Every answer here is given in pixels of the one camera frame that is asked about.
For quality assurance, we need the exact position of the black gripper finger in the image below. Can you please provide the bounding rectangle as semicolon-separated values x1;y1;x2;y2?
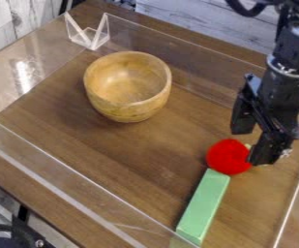
247;130;295;166
231;93;255;135

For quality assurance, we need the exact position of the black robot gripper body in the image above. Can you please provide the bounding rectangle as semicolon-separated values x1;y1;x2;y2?
242;56;299;138

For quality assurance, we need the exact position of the red felt strawberry toy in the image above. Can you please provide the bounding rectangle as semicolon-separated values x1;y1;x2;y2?
206;139;251;175

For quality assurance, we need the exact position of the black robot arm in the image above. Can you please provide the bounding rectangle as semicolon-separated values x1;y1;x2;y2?
226;0;299;166

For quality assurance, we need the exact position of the green rectangular block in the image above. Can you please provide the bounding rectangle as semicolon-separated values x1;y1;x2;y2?
176;169;231;246

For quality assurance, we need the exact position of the wooden bowl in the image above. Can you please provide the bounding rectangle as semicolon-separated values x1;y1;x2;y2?
83;51;172;123

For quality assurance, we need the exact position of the black table clamp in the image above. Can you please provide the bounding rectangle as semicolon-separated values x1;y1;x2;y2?
11;205;56;248

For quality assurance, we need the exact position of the clear acrylic corner bracket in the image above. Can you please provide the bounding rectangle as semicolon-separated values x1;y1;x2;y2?
64;13;110;50

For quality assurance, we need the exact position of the clear acrylic tray wall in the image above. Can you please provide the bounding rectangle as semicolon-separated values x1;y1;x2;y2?
0;109;200;248

